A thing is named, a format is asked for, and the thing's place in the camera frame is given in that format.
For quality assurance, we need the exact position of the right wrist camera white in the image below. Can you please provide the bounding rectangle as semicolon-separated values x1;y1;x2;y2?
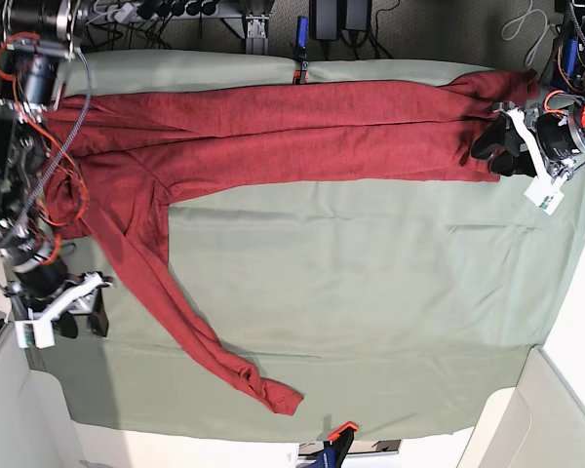
14;320;55;349

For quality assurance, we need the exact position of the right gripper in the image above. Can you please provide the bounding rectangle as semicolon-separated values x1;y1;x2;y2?
9;258;109;338

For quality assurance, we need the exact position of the orange black clamp bottom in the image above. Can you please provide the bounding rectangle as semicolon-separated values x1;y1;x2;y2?
309;421;359;468

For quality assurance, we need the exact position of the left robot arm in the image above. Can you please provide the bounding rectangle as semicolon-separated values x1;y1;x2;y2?
471;1;585;181

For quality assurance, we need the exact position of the grey metal table bracket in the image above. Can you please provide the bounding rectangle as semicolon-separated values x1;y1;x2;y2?
244;15;270;56

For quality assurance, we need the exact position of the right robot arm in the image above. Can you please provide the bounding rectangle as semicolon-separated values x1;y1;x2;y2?
0;1;112;348

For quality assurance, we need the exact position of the green table cloth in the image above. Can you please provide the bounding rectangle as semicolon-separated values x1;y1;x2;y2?
31;51;585;442

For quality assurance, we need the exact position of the red long-sleeve T-shirt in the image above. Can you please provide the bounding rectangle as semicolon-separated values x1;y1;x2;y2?
43;71;539;415

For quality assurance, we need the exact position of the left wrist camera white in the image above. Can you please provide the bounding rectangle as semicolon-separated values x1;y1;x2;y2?
524;177;565;215

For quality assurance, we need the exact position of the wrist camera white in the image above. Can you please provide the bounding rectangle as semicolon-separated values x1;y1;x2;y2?
524;177;565;215
14;320;55;349

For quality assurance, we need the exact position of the black power adapter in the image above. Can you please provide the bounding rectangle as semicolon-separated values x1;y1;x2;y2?
309;0;372;41

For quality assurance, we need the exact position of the white bin right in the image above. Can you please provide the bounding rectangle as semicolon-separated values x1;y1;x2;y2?
458;346;585;468

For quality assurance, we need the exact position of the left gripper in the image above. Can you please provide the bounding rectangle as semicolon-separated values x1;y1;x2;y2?
471;104;585;176

